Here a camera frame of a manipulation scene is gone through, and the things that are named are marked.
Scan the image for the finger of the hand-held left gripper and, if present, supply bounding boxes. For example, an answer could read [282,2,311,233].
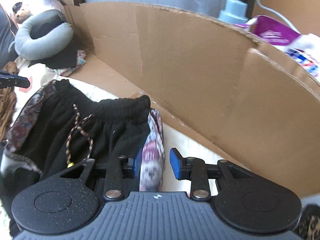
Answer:
[0,70,31,89]

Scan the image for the dark grey pillow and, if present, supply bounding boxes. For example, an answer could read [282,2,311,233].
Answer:
[0,5,16,63]

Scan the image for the floral cloth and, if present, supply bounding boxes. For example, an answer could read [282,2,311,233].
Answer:
[51,49,87,77]

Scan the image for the black pants with patterned sides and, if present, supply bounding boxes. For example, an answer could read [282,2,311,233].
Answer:
[0,79,167,238]

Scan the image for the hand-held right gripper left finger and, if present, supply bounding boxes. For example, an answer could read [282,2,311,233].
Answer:
[59,147,143,202]

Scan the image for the white packet with blue print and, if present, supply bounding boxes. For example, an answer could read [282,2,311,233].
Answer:
[285,34,320,78]

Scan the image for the tall brown cardboard panel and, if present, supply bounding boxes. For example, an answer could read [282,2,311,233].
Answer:
[252,0,320,44]

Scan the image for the low brown cardboard sheet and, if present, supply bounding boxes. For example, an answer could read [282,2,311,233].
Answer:
[59,2,320,200]

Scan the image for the light blue detergent bottle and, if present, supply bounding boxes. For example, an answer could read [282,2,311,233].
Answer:
[218,0,248,24]

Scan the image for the purple packet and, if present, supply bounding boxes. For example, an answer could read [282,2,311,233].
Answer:
[250,15,303,47]

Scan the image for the black cloth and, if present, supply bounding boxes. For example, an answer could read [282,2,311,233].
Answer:
[27,46,78,70]

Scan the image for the brown teddy bear toy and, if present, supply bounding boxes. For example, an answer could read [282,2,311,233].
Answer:
[12,2,33,25]

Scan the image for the leopard print cloth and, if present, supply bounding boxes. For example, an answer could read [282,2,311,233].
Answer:
[292,204,320,240]

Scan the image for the cream printed blanket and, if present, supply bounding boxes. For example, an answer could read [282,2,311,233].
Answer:
[10,56,227,198]

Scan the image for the grey neck pillow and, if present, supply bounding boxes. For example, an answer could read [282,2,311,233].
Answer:
[14,9,74,61]

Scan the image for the white cable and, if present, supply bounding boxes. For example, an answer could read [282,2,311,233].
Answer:
[250,0,300,33]

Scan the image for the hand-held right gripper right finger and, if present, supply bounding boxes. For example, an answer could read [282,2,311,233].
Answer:
[169,147,253,202]

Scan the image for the brown cloth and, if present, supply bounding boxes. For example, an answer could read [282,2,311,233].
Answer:
[0,62,18,140]

